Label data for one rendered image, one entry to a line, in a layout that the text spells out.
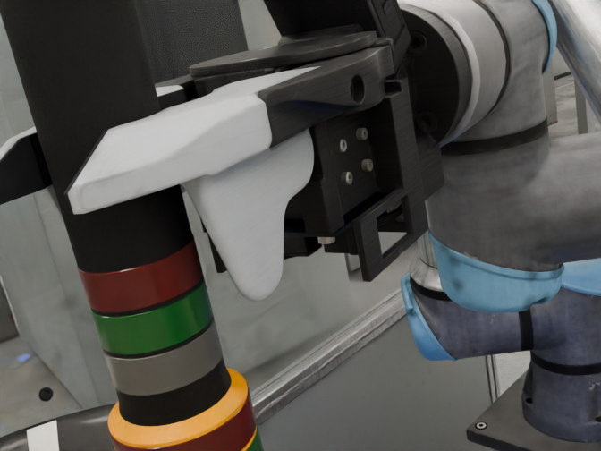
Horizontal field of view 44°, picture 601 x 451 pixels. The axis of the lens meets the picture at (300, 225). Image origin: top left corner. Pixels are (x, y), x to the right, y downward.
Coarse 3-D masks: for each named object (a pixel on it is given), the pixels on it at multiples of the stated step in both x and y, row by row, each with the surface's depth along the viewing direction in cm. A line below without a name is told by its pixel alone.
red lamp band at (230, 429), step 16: (240, 416) 22; (208, 432) 21; (224, 432) 21; (240, 432) 22; (128, 448) 21; (144, 448) 21; (160, 448) 21; (176, 448) 21; (192, 448) 21; (208, 448) 21; (224, 448) 21; (240, 448) 22
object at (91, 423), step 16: (64, 416) 43; (80, 416) 42; (96, 416) 42; (16, 432) 42; (64, 432) 42; (80, 432) 42; (96, 432) 42; (0, 448) 42; (16, 448) 42; (64, 448) 42; (80, 448) 41; (96, 448) 41; (112, 448) 41
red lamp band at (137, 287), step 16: (192, 240) 21; (176, 256) 20; (192, 256) 21; (80, 272) 20; (112, 272) 20; (128, 272) 20; (144, 272) 20; (160, 272) 20; (176, 272) 20; (192, 272) 21; (96, 288) 20; (112, 288) 20; (128, 288) 20; (144, 288) 20; (160, 288) 20; (176, 288) 20; (96, 304) 20; (112, 304) 20; (128, 304) 20; (144, 304) 20
